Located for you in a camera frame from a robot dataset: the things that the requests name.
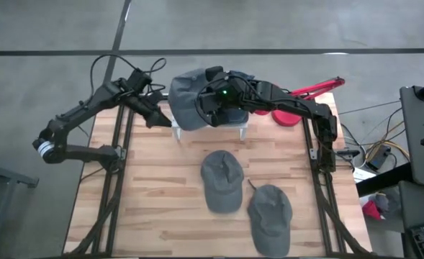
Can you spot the small black connector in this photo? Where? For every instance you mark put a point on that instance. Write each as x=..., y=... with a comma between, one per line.
x=348, y=153

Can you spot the black aluminium rig frame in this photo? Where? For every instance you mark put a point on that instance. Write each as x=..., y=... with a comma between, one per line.
x=316, y=187

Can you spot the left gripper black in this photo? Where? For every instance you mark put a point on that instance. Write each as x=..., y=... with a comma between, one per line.
x=139, y=102

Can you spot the grey cotton cap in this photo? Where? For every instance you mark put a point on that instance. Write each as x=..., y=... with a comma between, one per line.
x=271, y=223
x=221, y=187
x=184, y=104

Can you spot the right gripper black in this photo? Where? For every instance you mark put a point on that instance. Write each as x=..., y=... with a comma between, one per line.
x=233, y=100

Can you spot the blue denim cap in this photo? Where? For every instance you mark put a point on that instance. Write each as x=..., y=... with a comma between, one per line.
x=238, y=118

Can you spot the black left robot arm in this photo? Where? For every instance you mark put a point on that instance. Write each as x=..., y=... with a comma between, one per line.
x=78, y=108

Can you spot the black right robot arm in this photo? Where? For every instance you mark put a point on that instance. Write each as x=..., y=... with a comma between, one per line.
x=291, y=102

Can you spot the white perforated metal shelf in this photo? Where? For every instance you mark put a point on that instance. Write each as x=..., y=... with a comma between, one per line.
x=243, y=133

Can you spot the black power adapter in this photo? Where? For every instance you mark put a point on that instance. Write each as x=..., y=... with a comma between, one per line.
x=379, y=158

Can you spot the grey cloth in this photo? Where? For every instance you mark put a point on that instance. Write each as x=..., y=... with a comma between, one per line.
x=382, y=203

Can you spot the grey metal stand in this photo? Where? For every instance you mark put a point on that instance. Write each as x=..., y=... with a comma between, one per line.
x=3, y=176

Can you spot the white paper sheet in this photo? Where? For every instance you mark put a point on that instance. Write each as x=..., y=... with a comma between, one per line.
x=363, y=175

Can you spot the red desk lamp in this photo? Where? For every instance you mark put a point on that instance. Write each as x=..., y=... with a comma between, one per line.
x=287, y=118

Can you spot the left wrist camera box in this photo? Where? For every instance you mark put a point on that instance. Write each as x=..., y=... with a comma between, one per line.
x=139, y=79

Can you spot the red cloth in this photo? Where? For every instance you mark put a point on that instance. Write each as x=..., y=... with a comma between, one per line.
x=371, y=210

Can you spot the black floor beam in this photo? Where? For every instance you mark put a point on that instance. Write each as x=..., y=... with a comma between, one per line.
x=384, y=180

